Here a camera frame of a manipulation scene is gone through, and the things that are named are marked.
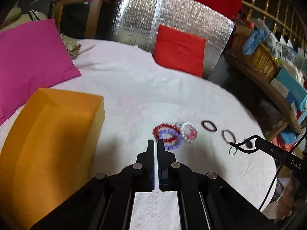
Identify purple bead bracelet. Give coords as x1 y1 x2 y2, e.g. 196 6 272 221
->
158 128 183 151

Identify red bead bracelet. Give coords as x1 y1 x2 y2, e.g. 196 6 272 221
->
152 123 181 143

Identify pink white bead bracelet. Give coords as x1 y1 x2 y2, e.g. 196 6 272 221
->
178 121 200 144

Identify black cord bracelet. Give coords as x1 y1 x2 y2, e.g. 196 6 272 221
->
228 134 262 156

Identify grey metal bangle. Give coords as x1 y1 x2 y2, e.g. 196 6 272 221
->
221 129 236 144

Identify person's right hand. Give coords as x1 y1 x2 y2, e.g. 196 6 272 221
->
276 178 305 220

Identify dark red bangle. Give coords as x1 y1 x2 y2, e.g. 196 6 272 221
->
201 120 217 132

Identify teal box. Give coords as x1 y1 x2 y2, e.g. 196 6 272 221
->
276 67 306 111

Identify wooden shelf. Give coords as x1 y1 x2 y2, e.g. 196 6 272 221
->
225 53 303 141

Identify orange cardboard box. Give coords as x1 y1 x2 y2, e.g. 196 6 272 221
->
1 88 105 229

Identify wicker basket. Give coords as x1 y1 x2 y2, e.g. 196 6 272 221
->
230 33 279 80

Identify small red cushion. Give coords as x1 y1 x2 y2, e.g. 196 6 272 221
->
153 25 206 77

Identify blue cloth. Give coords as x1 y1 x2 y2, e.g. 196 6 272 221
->
243 29 270 56

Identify patterned fabric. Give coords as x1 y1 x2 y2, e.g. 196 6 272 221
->
60 33 81 59

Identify magenta pillow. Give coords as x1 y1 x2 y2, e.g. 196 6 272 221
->
1 19 81 123

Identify silver foil insulation panel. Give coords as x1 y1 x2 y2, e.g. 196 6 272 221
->
110 0 235 79

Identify wooden cabinet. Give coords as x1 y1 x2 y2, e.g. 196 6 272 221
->
49 0 115 39

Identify black cable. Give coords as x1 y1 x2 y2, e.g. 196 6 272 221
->
258 131 307 212

